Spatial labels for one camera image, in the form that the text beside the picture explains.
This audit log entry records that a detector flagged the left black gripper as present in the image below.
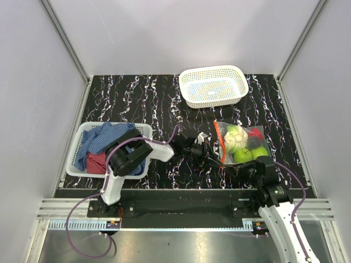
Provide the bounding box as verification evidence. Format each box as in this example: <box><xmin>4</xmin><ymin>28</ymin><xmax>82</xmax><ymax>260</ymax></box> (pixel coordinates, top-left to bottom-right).
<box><xmin>182</xmin><ymin>141</ymin><xmax>223</xmax><ymax>168</ymax></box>

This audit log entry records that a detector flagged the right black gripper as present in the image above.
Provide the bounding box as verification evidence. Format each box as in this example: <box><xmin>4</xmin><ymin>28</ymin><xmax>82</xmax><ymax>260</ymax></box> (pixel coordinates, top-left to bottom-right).
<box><xmin>224</xmin><ymin>159</ymin><xmax>263</xmax><ymax>186</ymax></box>

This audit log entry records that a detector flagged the clear zip top bag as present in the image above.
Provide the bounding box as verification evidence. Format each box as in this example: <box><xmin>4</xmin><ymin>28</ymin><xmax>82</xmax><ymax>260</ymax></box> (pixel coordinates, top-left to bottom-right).
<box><xmin>213</xmin><ymin>121</ymin><xmax>271</xmax><ymax>165</ymax></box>

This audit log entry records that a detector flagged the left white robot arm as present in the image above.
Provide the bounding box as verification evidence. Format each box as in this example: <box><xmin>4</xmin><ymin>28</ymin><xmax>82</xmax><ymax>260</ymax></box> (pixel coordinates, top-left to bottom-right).
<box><xmin>99</xmin><ymin>129</ymin><xmax>224</xmax><ymax>217</ymax></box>

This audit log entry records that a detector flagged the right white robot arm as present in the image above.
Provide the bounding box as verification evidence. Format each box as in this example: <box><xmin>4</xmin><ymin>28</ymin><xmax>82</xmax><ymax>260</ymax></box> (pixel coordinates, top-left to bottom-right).
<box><xmin>223</xmin><ymin>156</ymin><xmax>320</xmax><ymax>262</ymax></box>

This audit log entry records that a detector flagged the fake green apple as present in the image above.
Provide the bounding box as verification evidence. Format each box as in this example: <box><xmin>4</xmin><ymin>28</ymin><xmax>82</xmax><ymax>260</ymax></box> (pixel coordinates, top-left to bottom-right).
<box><xmin>234</xmin><ymin>148</ymin><xmax>253</xmax><ymax>163</ymax></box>
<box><xmin>251</xmin><ymin>146</ymin><xmax>269</xmax><ymax>160</ymax></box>

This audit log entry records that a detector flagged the fake green white cabbage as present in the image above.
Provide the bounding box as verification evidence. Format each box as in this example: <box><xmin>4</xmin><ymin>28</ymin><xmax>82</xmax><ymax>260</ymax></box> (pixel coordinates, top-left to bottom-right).
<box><xmin>224</xmin><ymin>125</ymin><xmax>248</xmax><ymax>153</ymax></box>

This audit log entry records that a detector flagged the fake dark purple fruit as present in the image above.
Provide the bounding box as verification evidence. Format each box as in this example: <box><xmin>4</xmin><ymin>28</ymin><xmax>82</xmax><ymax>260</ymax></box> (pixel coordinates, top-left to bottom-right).
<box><xmin>246</xmin><ymin>136</ymin><xmax>262</xmax><ymax>150</ymax></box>

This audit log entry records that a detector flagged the white perforated plastic basket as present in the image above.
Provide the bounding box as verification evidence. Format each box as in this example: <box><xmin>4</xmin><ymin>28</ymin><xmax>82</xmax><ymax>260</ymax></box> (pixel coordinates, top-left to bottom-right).
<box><xmin>179</xmin><ymin>65</ymin><xmax>248</xmax><ymax>108</ymax></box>

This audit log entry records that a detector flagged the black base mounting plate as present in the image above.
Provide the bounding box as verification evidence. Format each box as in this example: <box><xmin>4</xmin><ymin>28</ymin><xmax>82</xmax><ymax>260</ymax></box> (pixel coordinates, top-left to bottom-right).
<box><xmin>87</xmin><ymin>189</ymin><xmax>260</xmax><ymax>230</ymax></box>

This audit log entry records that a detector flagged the dark red cloth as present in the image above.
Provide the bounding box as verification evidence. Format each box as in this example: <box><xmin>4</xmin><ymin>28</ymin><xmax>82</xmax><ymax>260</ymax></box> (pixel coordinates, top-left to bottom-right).
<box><xmin>86</xmin><ymin>152</ymin><xmax>106</xmax><ymax>174</ymax></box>

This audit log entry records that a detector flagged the blue checkered cloth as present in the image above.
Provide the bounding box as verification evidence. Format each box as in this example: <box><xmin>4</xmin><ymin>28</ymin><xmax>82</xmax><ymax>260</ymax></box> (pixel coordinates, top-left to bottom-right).
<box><xmin>71</xmin><ymin>122</ymin><xmax>136</xmax><ymax>173</ymax></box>

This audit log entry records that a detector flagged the white laundry basket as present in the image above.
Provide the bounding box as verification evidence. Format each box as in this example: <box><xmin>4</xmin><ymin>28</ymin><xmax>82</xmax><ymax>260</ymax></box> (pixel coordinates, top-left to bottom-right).
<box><xmin>66</xmin><ymin>122</ymin><xmax>152</xmax><ymax>179</ymax></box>

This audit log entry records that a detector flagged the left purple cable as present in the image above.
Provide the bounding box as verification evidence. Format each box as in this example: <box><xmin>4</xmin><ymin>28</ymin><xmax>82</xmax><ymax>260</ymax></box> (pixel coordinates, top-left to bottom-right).
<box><xmin>65</xmin><ymin>124</ymin><xmax>187</xmax><ymax>259</ymax></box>

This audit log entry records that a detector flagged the purple cable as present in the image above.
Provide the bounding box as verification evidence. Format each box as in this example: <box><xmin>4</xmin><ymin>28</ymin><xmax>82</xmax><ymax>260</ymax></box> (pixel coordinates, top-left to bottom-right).
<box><xmin>65</xmin><ymin>124</ymin><xmax>187</xmax><ymax>259</ymax></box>
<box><xmin>275</xmin><ymin>161</ymin><xmax>310</xmax><ymax>261</ymax></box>

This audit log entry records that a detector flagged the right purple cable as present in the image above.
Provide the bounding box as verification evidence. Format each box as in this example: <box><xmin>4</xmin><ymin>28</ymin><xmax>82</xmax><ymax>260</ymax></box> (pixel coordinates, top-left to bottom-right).
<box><xmin>275</xmin><ymin>161</ymin><xmax>310</xmax><ymax>261</ymax></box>

